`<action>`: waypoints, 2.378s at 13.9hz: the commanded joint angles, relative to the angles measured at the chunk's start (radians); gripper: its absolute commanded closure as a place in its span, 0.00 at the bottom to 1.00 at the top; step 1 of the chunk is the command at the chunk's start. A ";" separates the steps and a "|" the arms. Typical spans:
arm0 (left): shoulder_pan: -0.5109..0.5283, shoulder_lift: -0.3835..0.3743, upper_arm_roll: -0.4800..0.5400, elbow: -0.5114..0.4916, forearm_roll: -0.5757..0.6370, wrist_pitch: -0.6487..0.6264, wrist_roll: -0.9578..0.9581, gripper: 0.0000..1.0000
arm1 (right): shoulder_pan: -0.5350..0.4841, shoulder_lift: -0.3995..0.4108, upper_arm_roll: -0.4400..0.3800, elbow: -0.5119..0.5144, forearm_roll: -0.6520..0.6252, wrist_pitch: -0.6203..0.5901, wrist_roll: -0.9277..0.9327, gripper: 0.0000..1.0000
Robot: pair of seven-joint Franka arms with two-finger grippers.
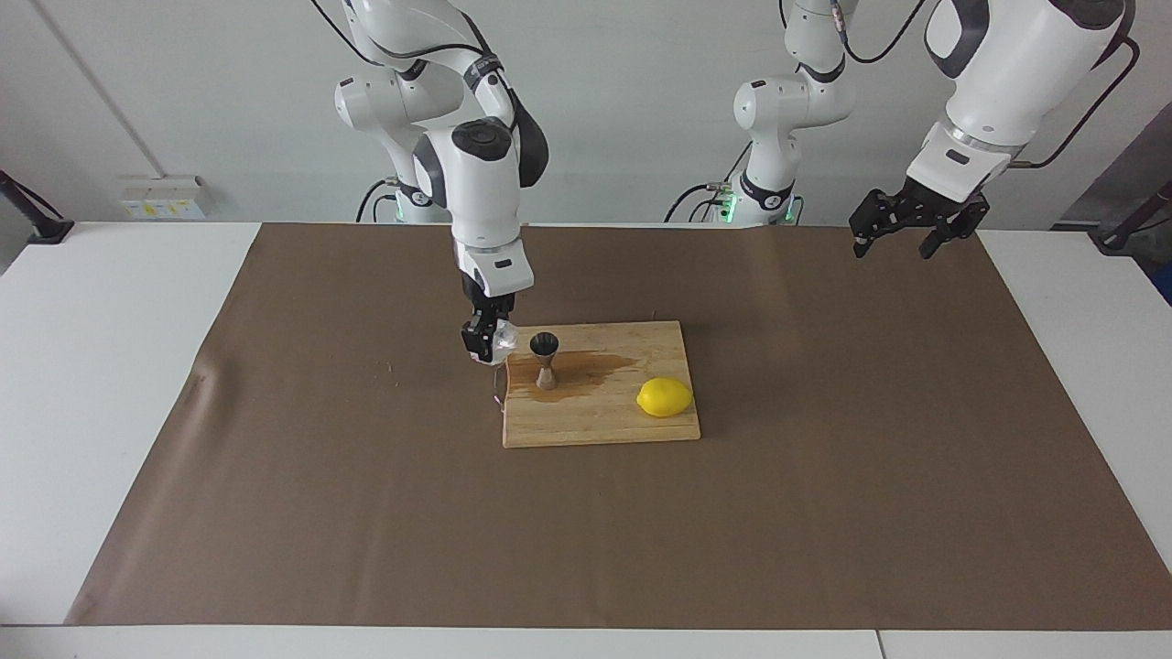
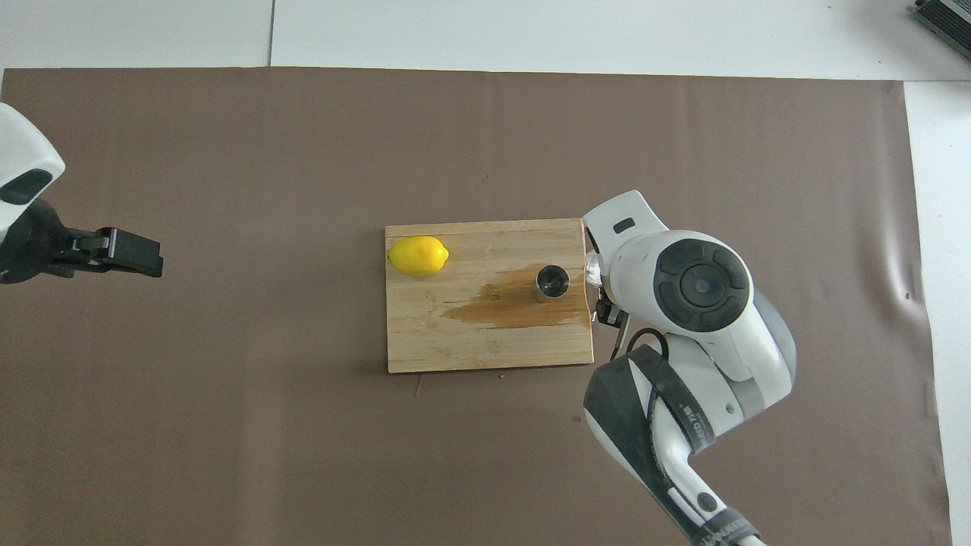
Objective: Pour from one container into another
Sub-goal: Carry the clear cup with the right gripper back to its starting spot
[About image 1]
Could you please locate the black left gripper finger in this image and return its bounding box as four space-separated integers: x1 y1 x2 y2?
849 189 917 259
920 197 992 260

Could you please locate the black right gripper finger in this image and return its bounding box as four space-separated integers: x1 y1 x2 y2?
461 314 497 367

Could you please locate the wooden cutting board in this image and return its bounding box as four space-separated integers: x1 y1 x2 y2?
493 320 702 449

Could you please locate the yellow lemon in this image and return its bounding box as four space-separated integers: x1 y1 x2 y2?
637 377 694 419

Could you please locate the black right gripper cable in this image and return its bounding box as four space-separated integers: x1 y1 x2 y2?
311 0 486 74

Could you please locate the black left arm base cable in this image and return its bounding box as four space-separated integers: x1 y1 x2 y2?
664 142 754 223

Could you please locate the white wall socket box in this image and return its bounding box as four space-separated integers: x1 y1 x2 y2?
119 176 210 221

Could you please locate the metal jigger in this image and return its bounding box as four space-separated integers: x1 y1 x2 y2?
530 331 561 392

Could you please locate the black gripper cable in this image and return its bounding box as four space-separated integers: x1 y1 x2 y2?
311 0 486 74
1012 37 1143 170

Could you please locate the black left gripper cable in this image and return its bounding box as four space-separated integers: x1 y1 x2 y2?
1012 37 1143 170

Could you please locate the black left arm upper cable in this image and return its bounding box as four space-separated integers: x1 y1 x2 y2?
778 0 930 63

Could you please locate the black arm base cable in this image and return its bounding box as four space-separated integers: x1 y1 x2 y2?
355 178 399 223
664 142 754 223

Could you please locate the black right arm base cable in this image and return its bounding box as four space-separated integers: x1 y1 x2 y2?
355 178 399 223

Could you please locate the black clamp stand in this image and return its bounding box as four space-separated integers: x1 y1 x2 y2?
0 170 74 244
1090 178 1172 255

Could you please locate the brown paper table mat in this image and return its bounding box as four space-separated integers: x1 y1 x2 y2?
64 222 1172 632

